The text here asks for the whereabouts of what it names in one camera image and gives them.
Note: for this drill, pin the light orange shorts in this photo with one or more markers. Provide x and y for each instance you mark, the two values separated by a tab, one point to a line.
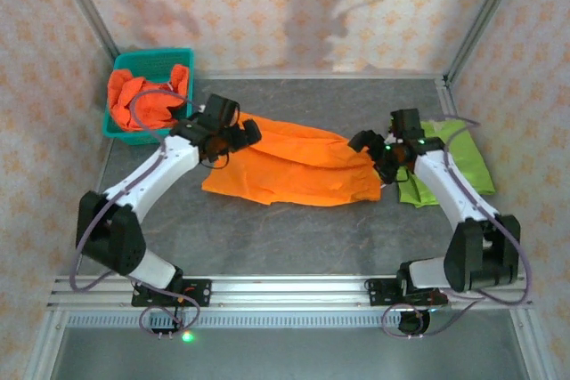
289	175

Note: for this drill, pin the teal plastic basket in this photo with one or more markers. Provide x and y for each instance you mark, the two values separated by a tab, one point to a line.
147	59

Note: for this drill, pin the aluminium frame post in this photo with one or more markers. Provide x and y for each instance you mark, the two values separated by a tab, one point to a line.
87	6
483	19

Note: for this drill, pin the grey metal sheet panel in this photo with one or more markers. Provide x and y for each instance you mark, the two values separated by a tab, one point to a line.
289	358

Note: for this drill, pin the lime green shorts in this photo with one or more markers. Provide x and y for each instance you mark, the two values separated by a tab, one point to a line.
472	162

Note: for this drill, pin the aluminium table edge rail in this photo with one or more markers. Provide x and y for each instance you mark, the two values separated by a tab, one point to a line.
532	353
44	344
311	75

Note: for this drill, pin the aluminium mounting rail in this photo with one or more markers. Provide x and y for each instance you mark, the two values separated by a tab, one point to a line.
289	291

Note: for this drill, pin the red-orange shorts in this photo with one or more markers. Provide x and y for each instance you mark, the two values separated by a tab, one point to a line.
151	108

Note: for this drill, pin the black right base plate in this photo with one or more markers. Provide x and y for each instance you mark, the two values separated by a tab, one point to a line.
376	293

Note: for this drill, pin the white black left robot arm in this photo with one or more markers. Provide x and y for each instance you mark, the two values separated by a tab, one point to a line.
160	175

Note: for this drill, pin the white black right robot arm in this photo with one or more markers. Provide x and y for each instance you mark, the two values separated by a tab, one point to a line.
450	193

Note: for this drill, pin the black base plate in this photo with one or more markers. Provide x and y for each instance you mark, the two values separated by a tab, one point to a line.
202	293
376	293

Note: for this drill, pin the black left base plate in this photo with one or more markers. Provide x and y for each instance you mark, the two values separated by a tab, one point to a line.
202	293

